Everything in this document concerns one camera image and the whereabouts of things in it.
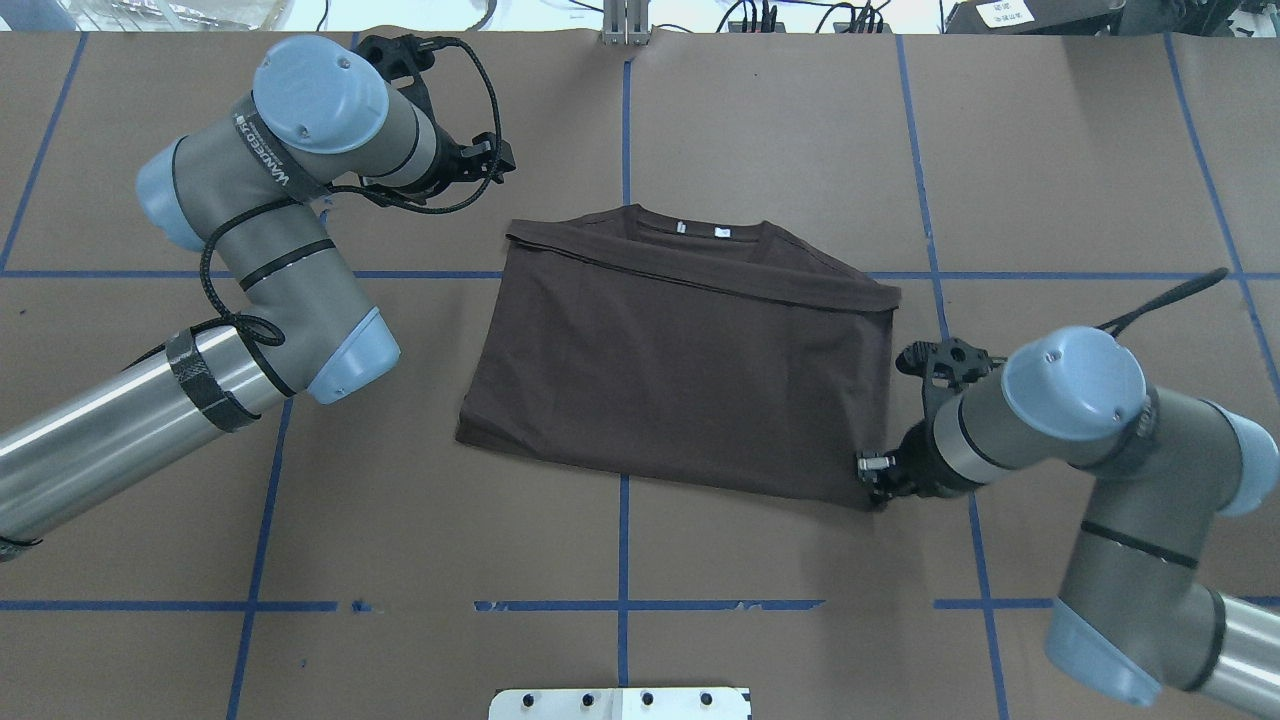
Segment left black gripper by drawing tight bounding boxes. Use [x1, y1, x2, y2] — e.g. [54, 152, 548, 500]
[425, 129, 516, 196]

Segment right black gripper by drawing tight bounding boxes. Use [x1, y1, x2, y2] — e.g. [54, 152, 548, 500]
[856, 421, 961, 506]

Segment brown t-shirt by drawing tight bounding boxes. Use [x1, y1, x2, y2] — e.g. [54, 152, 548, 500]
[456, 205, 902, 510]

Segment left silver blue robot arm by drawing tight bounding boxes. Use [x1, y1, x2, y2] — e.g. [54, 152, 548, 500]
[1, 35, 515, 562]

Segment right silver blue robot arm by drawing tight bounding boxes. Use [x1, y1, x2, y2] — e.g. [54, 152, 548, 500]
[856, 325, 1277, 719]

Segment black box white label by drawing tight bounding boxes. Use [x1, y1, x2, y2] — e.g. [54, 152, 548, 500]
[943, 1, 1126, 36]

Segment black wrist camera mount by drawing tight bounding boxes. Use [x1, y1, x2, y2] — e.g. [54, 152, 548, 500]
[895, 338, 1009, 420]

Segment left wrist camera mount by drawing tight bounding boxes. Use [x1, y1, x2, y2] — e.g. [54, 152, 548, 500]
[355, 35, 436, 118]

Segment aluminium frame post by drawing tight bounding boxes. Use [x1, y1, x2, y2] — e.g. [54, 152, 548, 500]
[600, 0, 652, 46]

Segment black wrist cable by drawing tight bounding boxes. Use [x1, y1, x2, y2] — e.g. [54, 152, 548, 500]
[200, 38, 504, 346]

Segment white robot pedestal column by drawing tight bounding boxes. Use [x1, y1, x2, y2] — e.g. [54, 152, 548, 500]
[486, 685, 753, 719]

